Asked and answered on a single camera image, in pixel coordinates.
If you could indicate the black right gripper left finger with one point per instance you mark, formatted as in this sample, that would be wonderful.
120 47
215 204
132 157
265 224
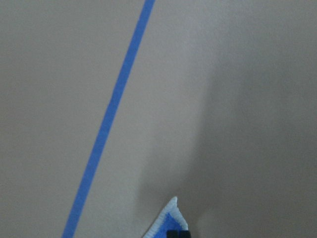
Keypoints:
172 234

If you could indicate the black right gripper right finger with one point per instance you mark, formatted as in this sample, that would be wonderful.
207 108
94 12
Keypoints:
184 234

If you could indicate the grey blue towel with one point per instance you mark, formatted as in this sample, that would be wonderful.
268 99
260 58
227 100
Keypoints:
169 219

